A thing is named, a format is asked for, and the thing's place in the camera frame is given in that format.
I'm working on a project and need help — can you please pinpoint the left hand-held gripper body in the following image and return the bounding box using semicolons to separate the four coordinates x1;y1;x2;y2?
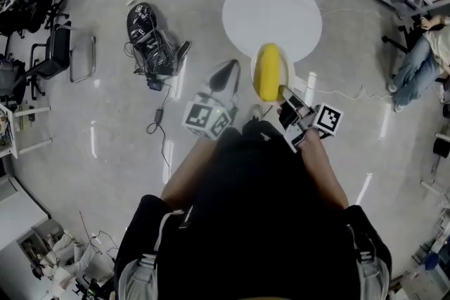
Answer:
181;58;242;141

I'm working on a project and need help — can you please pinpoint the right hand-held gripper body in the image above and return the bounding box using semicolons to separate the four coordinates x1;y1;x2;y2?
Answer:
283;102;344;154

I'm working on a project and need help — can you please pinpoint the white plate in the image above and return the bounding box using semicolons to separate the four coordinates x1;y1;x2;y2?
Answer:
250;44;297;107

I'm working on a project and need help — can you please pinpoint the yellow corn cob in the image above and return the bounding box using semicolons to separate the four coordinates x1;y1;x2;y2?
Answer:
253;42;281;101

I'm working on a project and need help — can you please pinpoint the person's left forearm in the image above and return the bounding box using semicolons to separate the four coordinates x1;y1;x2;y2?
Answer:
160;139;221;212

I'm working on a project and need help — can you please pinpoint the person's right forearm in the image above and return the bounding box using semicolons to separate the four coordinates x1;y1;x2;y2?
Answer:
301;126;349;211

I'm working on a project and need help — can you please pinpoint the person's white shoe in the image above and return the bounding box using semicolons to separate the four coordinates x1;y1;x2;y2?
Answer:
247;104;263;121

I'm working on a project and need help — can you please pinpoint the round white table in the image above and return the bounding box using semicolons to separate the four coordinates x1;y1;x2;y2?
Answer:
221;0;323;64

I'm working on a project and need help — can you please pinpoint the person's black clothing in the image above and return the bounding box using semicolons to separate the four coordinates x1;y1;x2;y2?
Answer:
112;118;393;300

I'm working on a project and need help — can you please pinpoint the black office chair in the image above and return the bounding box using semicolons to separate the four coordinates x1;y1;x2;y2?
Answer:
13;21;98;106

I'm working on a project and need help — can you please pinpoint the small white side table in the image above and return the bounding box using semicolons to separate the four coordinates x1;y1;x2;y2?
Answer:
0;102;53;159

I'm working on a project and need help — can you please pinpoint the white plastic bags pile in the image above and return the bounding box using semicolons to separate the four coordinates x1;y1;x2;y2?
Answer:
30;230;117;300

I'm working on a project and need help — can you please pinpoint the white cabinet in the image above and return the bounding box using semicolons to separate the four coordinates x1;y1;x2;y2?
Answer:
0;174;68;300

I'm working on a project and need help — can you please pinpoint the white floor cable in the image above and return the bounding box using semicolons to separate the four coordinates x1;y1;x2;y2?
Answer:
294;79;395;103

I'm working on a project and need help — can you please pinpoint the black power adapter with cable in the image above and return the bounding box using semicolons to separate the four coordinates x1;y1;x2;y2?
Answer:
145;79;174;183

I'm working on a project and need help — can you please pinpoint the black case with tangled cables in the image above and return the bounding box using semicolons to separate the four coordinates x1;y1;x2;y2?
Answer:
124;2;193;79

